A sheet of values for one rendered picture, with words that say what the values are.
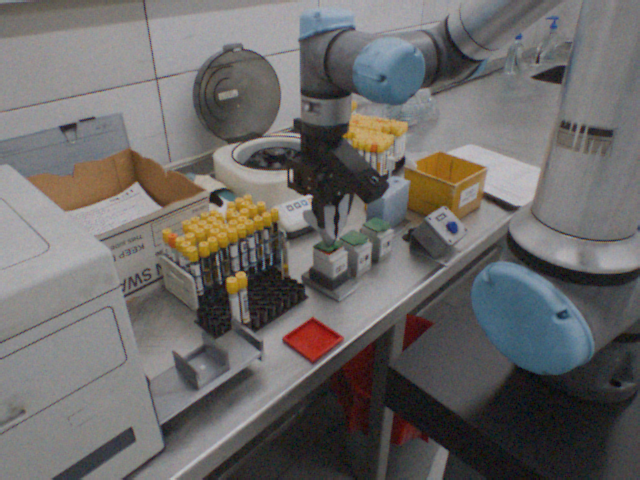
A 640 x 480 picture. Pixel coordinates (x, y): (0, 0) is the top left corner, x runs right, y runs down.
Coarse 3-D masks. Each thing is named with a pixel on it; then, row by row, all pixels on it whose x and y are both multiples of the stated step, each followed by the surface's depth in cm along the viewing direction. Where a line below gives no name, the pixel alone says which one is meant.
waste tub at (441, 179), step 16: (416, 160) 110; (432, 160) 114; (448, 160) 114; (464, 160) 110; (416, 176) 106; (432, 176) 103; (448, 176) 115; (464, 176) 112; (480, 176) 106; (416, 192) 108; (432, 192) 104; (448, 192) 101; (464, 192) 103; (480, 192) 109; (416, 208) 109; (432, 208) 106; (448, 208) 103; (464, 208) 107
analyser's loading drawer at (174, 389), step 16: (208, 336) 67; (224, 336) 71; (240, 336) 71; (256, 336) 68; (176, 352) 64; (192, 352) 67; (208, 352) 68; (224, 352) 64; (240, 352) 68; (256, 352) 68; (176, 368) 66; (192, 368) 62; (208, 368) 66; (224, 368) 65; (240, 368) 66; (160, 384) 63; (176, 384) 63; (192, 384) 63; (208, 384) 63; (160, 400) 61; (176, 400) 61; (192, 400) 62; (160, 416) 59
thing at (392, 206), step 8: (392, 184) 100; (400, 184) 100; (408, 184) 101; (392, 192) 97; (400, 192) 99; (376, 200) 96; (384, 200) 95; (392, 200) 97; (400, 200) 100; (368, 208) 98; (376, 208) 97; (384, 208) 96; (392, 208) 99; (400, 208) 102; (368, 216) 99; (376, 216) 98; (384, 216) 97; (392, 216) 100; (400, 216) 103; (392, 224) 101; (400, 224) 104; (408, 224) 104; (360, 232) 102; (400, 232) 102
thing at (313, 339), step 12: (312, 324) 79; (324, 324) 78; (288, 336) 76; (300, 336) 76; (312, 336) 76; (324, 336) 76; (336, 336) 76; (300, 348) 74; (312, 348) 74; (324, 348) 74; (312, 360) 71
